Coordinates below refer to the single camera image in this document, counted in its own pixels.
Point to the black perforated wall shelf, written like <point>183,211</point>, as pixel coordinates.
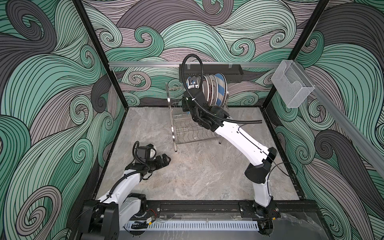
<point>232,73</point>

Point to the aluminium wall rail back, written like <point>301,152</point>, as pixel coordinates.
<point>166,64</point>

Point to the white slotted cable duct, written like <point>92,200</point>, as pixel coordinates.
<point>203,226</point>

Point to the clear acrylic wall box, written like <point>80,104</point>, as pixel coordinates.
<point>292,83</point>

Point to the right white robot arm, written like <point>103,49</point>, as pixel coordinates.
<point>260,157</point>

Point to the aluminium wall rail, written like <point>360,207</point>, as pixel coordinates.
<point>332,98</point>
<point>166,64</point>

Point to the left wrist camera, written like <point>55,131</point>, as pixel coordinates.
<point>153,151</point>

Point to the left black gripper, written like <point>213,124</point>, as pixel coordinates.
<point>165,163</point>

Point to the white plate cloud emblem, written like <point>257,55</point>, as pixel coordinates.
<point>215,89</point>

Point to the green rimmed white plate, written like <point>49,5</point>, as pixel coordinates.
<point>205,88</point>

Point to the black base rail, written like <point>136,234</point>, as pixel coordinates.
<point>245,208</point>

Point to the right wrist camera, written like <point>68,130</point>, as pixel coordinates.
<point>193,82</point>

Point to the steel wire dish rack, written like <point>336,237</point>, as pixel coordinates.
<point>183,129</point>

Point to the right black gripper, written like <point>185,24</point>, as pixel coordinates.
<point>188,105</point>

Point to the aluminium wall rail right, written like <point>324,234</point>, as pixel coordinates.
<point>332,98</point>

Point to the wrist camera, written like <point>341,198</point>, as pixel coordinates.
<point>153,151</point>
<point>193,82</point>

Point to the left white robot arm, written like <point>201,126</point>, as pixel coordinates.
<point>119,208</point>

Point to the white plate red characters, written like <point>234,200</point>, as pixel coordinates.
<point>211,92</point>

